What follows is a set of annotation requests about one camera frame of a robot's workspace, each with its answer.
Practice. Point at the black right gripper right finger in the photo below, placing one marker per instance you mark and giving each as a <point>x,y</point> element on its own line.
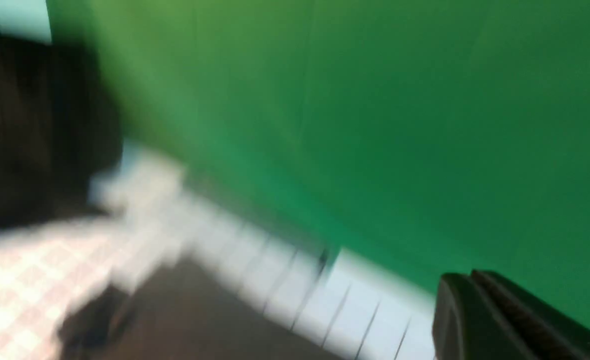
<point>547,332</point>

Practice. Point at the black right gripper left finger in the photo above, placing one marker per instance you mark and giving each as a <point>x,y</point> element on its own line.
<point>467,325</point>

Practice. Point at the dark gray long-sleeve shirt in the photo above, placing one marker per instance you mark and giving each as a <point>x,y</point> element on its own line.
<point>178,312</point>

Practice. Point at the green backdrop cloth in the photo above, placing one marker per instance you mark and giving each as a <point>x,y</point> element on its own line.
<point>428,136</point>

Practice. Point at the white grid table mat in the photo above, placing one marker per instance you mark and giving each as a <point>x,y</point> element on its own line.
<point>345,307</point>

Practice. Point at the pile of dark clothes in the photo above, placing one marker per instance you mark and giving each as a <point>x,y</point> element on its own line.
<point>59,127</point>

